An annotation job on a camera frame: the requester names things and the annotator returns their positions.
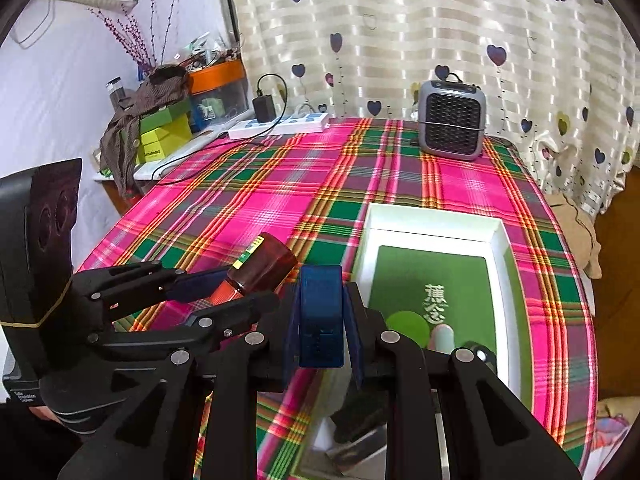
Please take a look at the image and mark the beige cloth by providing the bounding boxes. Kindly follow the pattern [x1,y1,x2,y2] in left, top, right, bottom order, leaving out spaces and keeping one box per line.
[545,192,603,278]

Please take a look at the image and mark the blue transparent case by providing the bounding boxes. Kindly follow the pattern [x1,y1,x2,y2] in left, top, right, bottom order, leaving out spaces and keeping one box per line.
[298,264,346,370]

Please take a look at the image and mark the green shoebox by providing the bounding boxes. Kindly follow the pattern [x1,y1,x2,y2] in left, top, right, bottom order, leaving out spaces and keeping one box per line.
[137,99,193,133]

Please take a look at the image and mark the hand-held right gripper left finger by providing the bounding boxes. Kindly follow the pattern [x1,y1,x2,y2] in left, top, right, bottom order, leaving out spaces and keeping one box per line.
[57,280,303,480]

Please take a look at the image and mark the yellow-green box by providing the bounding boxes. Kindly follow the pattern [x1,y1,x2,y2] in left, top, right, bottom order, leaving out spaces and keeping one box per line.
[135,120,195,165]

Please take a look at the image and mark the white power strip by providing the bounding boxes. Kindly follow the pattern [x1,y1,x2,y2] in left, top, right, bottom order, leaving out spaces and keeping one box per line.
[227,111,332,141]

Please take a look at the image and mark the orange lid storage bin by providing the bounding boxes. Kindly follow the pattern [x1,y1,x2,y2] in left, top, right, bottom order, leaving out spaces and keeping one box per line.
[187,58,249,126]

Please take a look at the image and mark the heart print curtain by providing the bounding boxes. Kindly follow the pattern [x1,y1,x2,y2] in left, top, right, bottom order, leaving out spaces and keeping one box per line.
[225,0,640,218]

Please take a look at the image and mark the wooden wardrobe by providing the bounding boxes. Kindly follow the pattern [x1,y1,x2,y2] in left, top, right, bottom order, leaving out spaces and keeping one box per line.
[592,165,640,391]

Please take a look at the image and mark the printed bedsheet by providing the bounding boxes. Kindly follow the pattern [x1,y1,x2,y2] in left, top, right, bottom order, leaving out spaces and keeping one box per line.
[582,395,633,480]

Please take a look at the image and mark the dark jar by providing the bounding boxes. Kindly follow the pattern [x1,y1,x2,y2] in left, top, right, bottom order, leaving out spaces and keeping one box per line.
[105,76,126,111]

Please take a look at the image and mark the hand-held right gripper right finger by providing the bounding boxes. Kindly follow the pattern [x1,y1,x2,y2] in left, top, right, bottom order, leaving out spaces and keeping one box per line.
[341,282,583,480]

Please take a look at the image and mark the pink green plaid tablecloth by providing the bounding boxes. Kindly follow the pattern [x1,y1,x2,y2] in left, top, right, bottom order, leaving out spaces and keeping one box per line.
[77,117,598,480]

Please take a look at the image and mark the brown cloth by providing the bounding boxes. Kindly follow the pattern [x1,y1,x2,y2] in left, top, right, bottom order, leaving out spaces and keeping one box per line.
[99,64,191,198]

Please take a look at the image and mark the black power adapter with cable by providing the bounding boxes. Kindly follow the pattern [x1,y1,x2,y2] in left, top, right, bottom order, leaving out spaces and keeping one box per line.
[150,74,288,181]

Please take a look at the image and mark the green cardboard box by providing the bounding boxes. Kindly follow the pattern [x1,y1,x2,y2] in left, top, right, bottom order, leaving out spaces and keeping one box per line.
[307,203,533,480]

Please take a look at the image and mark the amber bottle with red cap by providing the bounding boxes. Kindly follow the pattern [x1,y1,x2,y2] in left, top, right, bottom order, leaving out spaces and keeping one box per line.
[210,232,299,306]

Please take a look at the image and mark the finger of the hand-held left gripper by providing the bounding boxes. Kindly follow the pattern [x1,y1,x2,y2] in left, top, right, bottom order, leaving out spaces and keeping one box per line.
[74,259,236,320]
[94,291,282,354]

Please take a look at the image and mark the grey portable heater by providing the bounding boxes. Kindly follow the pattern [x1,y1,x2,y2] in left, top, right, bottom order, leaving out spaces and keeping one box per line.
[416,74,487,162]

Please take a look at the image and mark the purple dried branches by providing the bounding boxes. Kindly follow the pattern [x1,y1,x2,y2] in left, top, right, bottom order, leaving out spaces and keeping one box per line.
[87,0,183,73]

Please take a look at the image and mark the green white suction knob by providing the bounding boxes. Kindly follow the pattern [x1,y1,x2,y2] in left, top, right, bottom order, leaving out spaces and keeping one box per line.
[385,310,432,348]

